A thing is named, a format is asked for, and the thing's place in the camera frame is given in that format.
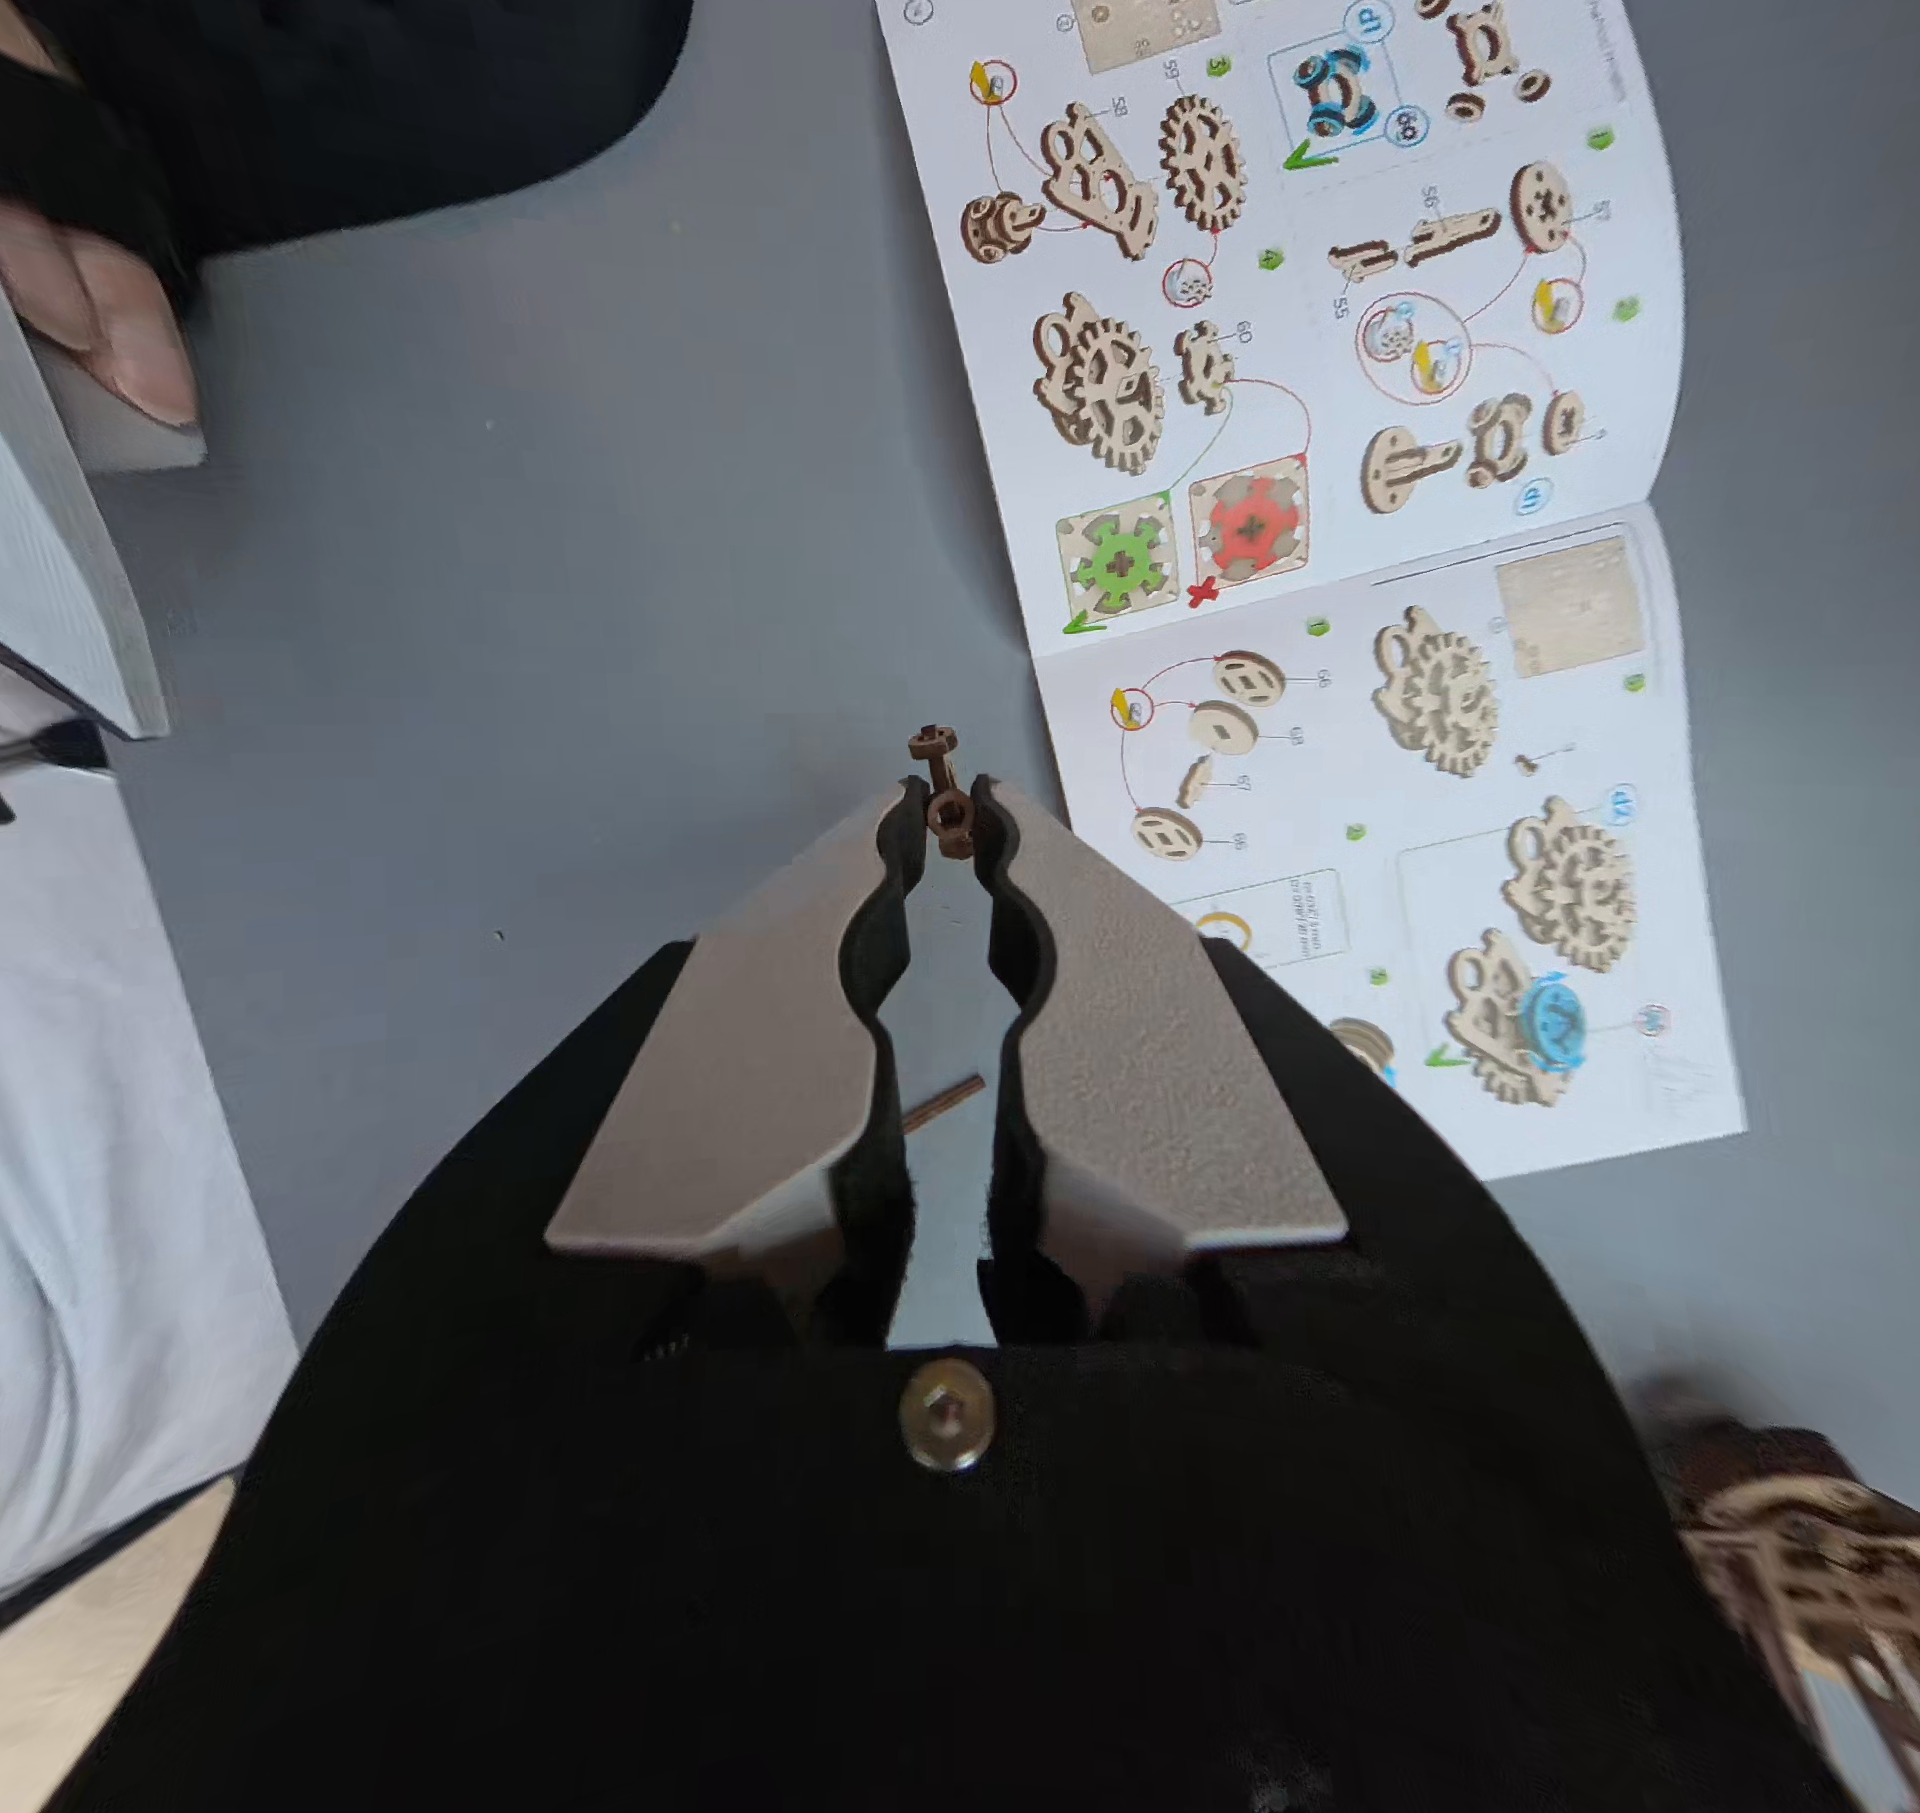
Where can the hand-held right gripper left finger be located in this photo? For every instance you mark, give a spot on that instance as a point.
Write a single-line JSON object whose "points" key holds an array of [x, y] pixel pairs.
{"points": [[718, 1093]]}

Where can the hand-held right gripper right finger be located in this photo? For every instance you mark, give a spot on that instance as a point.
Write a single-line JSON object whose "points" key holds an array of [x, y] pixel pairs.
{"points": [[1170, 1079]]}

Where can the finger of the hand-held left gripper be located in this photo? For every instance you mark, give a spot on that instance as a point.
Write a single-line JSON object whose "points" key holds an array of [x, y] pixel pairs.
{"points": [[60, 568]]}

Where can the grey desk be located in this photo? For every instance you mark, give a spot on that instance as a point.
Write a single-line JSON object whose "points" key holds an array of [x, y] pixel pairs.
{"points": [[524, 568]]}

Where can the person's left hand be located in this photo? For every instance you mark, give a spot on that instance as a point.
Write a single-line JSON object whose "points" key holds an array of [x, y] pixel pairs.
{"points": [[120, 343]]}

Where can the thin wooden stick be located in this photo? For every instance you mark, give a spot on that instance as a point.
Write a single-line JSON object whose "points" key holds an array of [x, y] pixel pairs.
{"points": [[946, 1101]]}

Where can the person in white shirt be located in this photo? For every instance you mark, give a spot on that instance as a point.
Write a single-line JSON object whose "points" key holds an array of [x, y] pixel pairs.
{"points": [[104, 1170]]}

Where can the printed assembly instruction booklet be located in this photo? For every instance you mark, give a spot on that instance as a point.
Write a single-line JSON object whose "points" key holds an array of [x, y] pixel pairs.
{"points": [[1319, 493]]}

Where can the brown wooden ship model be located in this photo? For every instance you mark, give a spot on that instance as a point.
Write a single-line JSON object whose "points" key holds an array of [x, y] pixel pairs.
{"points": [[1800, 1574]]}

